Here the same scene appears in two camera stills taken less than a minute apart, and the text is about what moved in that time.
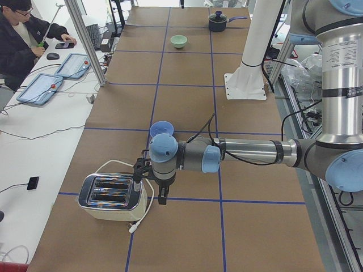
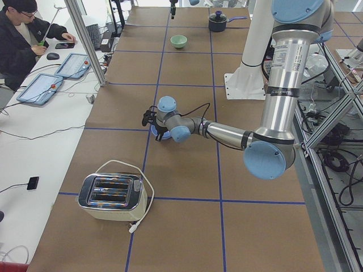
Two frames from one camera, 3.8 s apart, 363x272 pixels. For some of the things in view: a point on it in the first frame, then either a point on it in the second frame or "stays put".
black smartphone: [64, 45] stays put
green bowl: [178, 41] stays put
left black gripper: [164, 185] -> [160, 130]
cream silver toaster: [113, 197] stays put
